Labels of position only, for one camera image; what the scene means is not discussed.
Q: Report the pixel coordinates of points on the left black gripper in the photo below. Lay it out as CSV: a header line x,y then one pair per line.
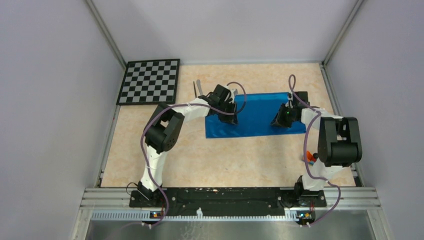
x,y
232,117

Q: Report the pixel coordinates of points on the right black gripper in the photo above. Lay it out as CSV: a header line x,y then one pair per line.
x,y
279,121

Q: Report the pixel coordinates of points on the blue cloth napkin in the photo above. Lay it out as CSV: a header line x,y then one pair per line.
x,y
254,120

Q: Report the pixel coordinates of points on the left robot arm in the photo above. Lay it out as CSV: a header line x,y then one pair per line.
x,y
163,129

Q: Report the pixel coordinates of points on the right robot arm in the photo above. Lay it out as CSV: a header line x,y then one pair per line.
x,y
339,145

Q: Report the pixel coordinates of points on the silver table knife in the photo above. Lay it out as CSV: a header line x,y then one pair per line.
x,y
199,87

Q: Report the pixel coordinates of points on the dark metal fork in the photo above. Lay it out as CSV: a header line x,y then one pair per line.
x,y
195,89

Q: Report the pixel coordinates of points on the orange toy piece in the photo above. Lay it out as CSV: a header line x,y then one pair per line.
x,y
310,157

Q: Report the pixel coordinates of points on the black white checkerboard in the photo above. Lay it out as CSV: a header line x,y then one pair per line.
x,y
149,82

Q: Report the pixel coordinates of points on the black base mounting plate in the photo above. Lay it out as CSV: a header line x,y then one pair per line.
x,y
229,201

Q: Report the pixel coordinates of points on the white toothed cable rail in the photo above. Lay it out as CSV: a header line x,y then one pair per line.
x,y
147,216

